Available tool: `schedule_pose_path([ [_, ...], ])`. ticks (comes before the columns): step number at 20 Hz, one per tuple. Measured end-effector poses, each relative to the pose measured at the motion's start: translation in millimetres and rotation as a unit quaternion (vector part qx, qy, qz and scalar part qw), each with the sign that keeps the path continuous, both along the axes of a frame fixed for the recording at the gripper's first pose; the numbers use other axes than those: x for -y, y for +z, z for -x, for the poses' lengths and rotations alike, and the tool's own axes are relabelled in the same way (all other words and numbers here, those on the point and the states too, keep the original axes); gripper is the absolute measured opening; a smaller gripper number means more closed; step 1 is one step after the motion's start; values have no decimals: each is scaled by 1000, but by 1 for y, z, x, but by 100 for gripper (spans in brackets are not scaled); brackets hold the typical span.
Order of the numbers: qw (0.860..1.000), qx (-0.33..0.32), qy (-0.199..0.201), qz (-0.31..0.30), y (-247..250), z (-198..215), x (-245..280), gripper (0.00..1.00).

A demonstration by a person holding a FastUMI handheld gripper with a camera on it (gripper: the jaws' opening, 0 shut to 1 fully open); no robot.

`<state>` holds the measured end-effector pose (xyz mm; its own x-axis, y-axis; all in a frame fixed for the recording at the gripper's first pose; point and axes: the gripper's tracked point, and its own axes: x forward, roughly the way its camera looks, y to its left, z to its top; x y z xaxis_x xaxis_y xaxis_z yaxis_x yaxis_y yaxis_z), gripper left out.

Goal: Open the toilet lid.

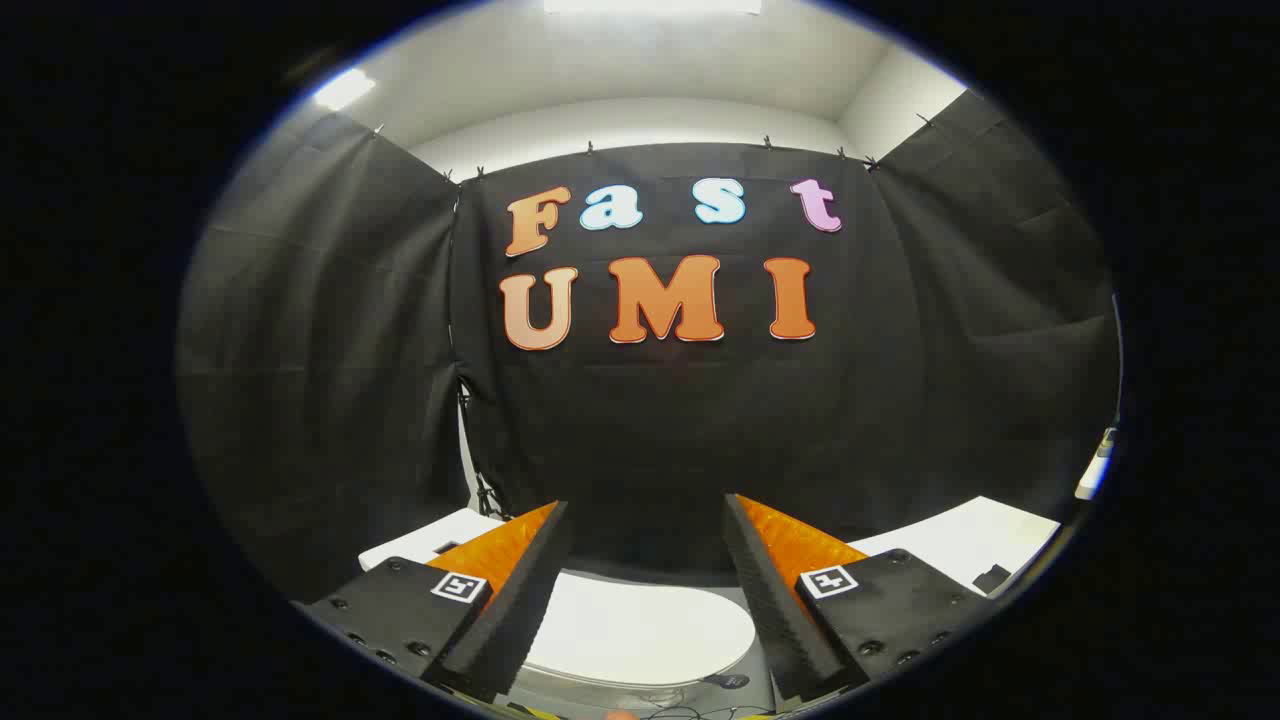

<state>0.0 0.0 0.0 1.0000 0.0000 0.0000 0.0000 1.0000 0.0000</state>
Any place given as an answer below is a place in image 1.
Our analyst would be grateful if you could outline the white panelled cabinet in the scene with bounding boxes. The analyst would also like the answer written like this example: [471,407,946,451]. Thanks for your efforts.
[870,497,1063,598]

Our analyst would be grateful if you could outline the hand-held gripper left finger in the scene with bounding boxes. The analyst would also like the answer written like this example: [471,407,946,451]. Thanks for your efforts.
[290,500,573,704]

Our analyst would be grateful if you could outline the black twisted cable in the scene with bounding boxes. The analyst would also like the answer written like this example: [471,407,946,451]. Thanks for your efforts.
[457,375,513,521]

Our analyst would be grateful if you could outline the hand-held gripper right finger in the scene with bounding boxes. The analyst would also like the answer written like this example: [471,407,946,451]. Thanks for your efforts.
[722,493,996,706]

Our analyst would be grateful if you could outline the long ceiling light panel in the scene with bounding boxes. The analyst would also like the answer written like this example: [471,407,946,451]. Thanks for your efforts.
[545,0,762,15]

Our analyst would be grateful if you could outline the black floor cables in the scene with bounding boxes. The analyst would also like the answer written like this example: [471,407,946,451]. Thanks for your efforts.
[620,704,773,720]

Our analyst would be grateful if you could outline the black backdrop cloth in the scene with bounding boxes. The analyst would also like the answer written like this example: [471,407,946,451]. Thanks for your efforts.
[178,90,1121,601]

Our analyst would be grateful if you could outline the small white object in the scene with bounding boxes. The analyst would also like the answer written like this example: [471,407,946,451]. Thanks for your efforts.
[1075,428,1117,501]

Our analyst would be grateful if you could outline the small ceiling light panel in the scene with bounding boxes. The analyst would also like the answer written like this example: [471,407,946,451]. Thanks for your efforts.
[313,68,377,111]

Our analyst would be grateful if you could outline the white toilet lid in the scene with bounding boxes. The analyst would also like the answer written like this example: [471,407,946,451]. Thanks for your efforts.
[525,572,757,689]

